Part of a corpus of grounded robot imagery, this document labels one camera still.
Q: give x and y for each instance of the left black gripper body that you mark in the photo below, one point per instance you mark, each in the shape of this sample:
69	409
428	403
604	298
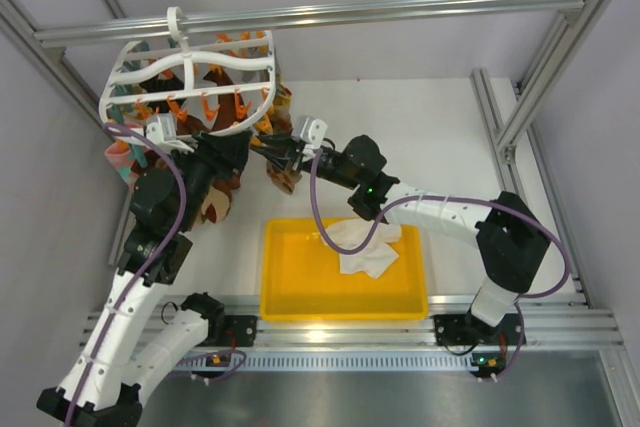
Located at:
223	159

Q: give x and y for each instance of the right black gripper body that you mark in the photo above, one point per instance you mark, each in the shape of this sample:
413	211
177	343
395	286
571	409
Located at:
296	159

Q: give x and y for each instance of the white sock hanger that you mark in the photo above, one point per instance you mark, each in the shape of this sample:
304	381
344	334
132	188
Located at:
141	77

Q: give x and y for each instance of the white sock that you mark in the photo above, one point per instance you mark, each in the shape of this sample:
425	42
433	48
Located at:
374	260
351	233

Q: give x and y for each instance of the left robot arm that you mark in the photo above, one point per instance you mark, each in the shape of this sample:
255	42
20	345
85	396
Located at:
113	378

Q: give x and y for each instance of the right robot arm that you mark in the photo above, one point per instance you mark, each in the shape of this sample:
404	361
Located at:
509	238

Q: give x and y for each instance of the beige argyle sock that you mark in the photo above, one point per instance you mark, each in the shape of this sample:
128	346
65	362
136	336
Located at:
277	120

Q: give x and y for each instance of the brown sock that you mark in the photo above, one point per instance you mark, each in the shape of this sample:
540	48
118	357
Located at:
229	108

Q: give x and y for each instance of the pink patterned sock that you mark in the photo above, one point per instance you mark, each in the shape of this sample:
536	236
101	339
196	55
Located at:
128	161

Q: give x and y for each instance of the yellow plastic tray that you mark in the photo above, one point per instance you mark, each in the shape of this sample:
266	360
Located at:
303	278

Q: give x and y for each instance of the aluminium top bar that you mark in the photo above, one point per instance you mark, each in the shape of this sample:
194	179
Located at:
310	14

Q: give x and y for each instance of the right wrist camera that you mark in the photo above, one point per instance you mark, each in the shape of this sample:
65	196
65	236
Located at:
309	130

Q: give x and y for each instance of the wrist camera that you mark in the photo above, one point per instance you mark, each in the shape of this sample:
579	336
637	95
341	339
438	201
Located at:
160	128
309	130

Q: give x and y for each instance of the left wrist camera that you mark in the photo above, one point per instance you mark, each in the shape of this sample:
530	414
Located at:
160	128

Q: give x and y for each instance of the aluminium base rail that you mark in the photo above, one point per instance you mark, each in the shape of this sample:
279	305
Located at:
434	343

